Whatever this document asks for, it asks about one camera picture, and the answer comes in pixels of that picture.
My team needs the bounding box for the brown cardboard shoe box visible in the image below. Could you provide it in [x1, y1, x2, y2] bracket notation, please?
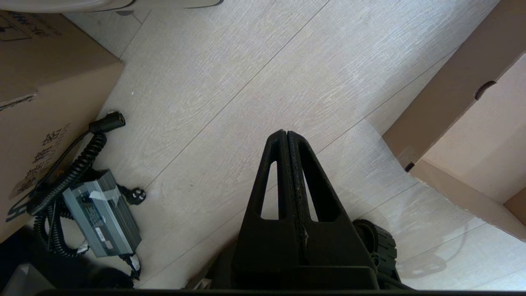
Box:
[382, 0, 526, 242]

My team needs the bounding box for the grey battery charger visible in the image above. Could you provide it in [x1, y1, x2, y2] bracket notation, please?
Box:
[62, 169, 142, 258]

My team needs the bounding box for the brown plastic trash bin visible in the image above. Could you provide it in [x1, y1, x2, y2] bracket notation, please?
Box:
[0, 0, 224, 13]

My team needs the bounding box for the black coiled cable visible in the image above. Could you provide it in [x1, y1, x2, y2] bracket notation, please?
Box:
[27, 110, 126, 257]

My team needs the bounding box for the black ribbed wheel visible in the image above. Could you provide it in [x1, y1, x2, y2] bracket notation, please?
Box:
[353, 219, 397, 284]

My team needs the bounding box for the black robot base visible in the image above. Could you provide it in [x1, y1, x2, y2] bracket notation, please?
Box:
[0, 225, 134, 290]

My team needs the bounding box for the printed cardboard carton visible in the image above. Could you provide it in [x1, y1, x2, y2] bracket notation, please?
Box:
[0, 10, 125, 243]

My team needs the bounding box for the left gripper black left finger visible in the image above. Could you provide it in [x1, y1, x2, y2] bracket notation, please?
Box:
[231, 130, 308, 290]

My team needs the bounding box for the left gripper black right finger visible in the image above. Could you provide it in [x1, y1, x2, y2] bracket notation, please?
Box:
[287, 131, 379, 290]

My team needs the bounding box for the black power plug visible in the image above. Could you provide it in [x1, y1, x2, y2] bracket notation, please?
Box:
[119, 186, 147, 206]

